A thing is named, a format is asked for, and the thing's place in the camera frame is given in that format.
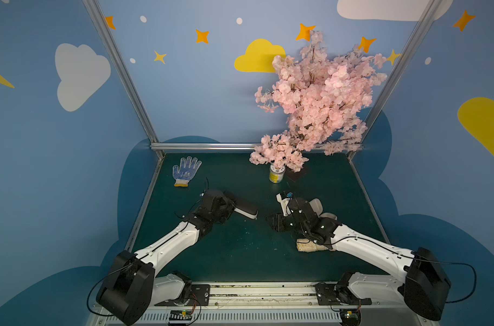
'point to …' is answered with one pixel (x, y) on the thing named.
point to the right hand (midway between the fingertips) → (272, 215)
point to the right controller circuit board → (350, 316)
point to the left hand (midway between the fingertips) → (240, 199)
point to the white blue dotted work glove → (186, 172)
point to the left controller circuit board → (180, 316)
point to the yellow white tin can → (276, 175)
